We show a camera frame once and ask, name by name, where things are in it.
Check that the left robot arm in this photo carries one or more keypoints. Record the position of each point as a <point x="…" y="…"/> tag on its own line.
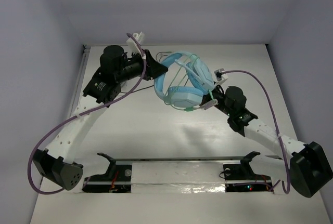
<point x="116" y="78"/>

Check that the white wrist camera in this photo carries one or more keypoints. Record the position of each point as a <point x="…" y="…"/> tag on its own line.
<point x="221" y="77"/>
<point x="134" y="40"/>

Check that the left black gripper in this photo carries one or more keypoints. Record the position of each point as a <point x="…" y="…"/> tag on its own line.
<point x="146" y="65"/>

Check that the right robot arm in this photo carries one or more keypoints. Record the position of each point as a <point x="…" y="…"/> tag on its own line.
<point x="298" y="165"/>

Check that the light blue headphones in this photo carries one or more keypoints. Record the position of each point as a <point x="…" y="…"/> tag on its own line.
<point x="191" y="87"/>

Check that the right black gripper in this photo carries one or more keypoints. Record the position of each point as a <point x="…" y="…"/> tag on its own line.
<point x="216" y="88"/>

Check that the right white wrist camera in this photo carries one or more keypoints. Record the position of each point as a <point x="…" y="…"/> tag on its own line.
<point x="221" y="77"/>

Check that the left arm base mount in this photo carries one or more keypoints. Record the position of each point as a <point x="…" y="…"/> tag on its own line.
<point x="116" y="179"/>

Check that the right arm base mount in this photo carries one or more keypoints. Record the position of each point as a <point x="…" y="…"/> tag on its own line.
<point x="241" y="178"/>

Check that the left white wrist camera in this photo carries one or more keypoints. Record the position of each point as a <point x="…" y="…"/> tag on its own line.
<point x="134" y="40"/>

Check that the foil covered panel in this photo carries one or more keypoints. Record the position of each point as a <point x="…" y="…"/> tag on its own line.
<point x="177" y="177"/>

